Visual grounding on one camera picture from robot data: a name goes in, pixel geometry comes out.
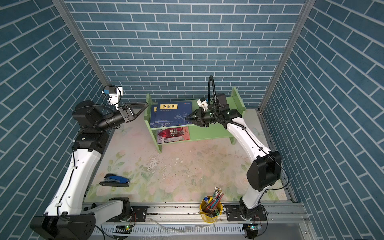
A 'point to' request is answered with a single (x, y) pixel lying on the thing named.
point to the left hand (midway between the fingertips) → (146, 108)
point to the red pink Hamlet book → (171, 135)
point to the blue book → (172, 114)
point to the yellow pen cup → (210, 208)
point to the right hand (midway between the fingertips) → (186, 118)
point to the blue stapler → (113, 180)
